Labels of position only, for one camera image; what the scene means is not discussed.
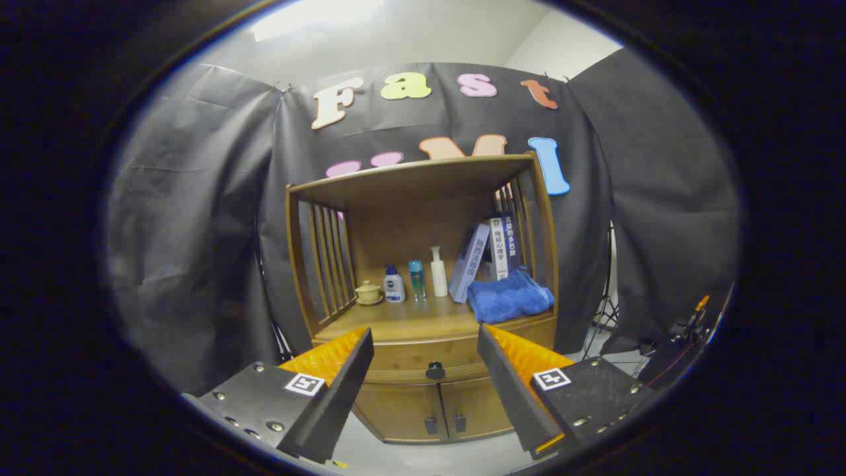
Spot wooden countertop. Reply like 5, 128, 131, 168
316, 291, 556, 343

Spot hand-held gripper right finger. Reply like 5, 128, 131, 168
477, 323, 655, 461

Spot white pump bottle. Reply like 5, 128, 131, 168
430, 246, 449, 298

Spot blue towel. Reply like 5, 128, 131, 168
467, 266, 556, 325

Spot wooden drawer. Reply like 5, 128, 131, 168
314, 317, 557, 385

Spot white spine book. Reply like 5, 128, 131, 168
489, 218, 510, 281

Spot lavender book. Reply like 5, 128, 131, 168
448, 223, 492, 304

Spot white bottle blue cap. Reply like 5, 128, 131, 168
383, 264, 406, 304

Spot black equipment with orange clamp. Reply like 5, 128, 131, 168
638, 294, 734, 391

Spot wooden cabinet door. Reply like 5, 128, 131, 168
352, 382, 449, 444
440, 377, 523, 440

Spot dark blue book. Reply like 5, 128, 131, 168
500, 212, 523, 273

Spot wooden cabinet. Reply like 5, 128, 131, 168
286, 152, 560, 445

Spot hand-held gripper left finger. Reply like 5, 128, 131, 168
182, 326, 375, 465

